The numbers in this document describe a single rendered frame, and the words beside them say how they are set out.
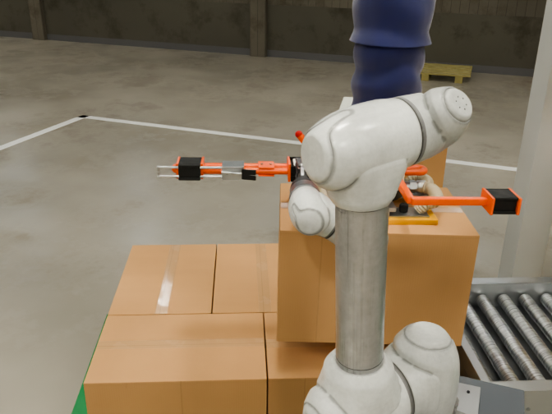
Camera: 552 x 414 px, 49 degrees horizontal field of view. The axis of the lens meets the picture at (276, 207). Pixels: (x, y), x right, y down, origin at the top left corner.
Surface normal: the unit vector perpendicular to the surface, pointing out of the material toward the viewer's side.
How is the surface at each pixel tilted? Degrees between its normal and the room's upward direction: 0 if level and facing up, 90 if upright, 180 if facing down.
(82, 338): 0
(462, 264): 90
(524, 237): 90
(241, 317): 0
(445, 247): 90
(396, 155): 94
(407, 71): 70
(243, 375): 0
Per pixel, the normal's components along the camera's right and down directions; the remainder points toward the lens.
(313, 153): -0.86, 0.17
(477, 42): -0.35, 0.36
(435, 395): 0.47, 0.36
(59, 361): 0.01, -0.92
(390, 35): -0.17, -0.01
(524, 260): 0.05, 0.39
